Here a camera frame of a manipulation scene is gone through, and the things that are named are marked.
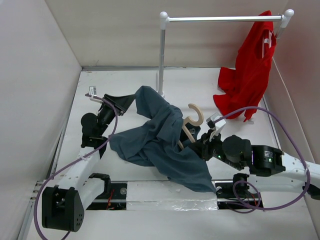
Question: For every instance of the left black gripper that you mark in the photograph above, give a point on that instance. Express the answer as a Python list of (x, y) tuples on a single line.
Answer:
[(121, 103)]

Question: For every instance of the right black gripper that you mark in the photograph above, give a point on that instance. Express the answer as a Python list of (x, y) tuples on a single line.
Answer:
[(202, 146)]

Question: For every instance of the beige wooden hanger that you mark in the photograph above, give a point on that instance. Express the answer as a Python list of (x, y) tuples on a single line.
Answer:
[(195, 123)]

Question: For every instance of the blue grey t shirt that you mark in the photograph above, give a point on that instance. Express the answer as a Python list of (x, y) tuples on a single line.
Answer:
[(155, 143)]

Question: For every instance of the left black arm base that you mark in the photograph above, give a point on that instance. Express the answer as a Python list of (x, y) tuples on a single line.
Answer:
[(100, 193)]

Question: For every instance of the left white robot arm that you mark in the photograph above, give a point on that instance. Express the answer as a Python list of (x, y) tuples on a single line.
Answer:
[(64, 204)]

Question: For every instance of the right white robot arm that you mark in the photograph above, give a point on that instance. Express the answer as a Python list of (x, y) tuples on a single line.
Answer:
[(269, 169)]

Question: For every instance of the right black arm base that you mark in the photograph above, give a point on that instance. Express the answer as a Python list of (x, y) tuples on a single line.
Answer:
[(226, 199)]

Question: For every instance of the red t shirt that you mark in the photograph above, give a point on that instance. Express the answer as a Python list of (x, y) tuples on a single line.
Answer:
[(245, 85)]

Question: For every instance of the white hanger under red shirt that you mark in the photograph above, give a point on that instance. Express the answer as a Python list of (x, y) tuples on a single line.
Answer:
[(267, 44)]

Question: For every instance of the white clothes rack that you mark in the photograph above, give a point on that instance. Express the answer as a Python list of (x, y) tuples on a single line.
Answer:
[(165, 19)]

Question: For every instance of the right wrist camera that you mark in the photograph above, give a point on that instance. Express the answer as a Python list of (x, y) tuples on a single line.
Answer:
[(216, 124)]

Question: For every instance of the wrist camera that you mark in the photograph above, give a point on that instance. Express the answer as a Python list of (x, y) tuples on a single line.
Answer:
[(92, 92), (216, 124)]

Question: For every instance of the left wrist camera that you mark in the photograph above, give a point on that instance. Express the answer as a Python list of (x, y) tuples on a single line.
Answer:
[(92, 92)]

